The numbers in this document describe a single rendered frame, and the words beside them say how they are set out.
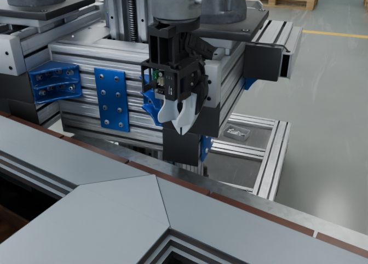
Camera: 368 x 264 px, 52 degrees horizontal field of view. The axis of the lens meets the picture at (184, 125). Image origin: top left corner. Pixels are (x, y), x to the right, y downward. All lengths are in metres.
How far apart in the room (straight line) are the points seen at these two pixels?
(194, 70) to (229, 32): 0.22
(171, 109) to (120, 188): 0.16
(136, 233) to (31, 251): 0.14
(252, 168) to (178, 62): 1.25
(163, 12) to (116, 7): 0.52
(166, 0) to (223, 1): 0.30
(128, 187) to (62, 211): 0.11
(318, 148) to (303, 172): 0.29
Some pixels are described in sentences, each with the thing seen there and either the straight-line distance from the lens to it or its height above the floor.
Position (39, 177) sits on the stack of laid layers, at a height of 0.84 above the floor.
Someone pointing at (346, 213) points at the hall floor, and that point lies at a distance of 1.99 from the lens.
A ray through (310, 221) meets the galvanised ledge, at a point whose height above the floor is 0.68.
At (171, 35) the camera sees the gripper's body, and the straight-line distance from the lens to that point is 0.55.
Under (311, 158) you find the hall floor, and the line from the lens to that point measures 2.31.
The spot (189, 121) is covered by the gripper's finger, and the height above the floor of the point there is 0.93.
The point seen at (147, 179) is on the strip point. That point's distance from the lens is 0.65.
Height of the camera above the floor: 1.25
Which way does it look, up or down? 30 degrees down
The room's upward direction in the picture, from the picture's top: straight up
